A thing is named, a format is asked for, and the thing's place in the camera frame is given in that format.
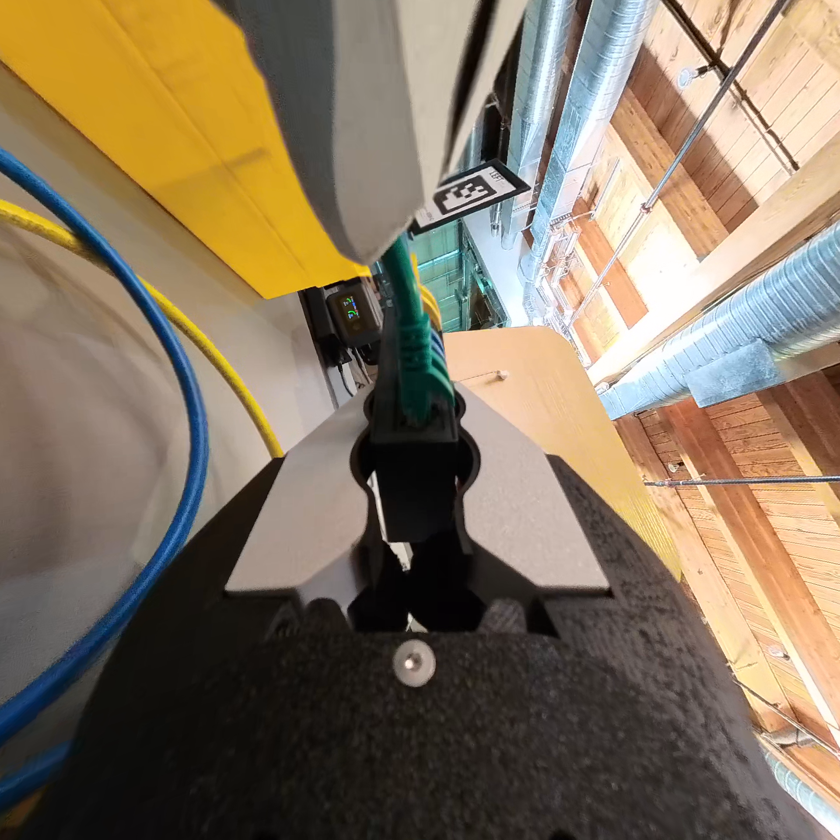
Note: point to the silver ventilation duct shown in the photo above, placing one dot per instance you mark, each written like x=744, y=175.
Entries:
x=807, y=794
x=604, y=65
x=754, y=315

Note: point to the wooden stand white base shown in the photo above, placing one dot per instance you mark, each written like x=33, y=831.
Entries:
x=558, y=420

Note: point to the yellow plastic bin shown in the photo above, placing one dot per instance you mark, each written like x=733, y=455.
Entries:
x=164, y=98

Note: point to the black power bank with display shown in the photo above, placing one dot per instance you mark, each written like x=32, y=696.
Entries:
x=354, y=312

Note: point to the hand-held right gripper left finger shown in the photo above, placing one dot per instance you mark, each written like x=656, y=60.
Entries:
x=308, y=518

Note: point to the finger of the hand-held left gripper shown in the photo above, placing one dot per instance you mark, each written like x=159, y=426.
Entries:
x=354, y=131
x=505, y=52

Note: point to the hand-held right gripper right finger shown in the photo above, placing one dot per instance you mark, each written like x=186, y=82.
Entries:
x=525, y=518

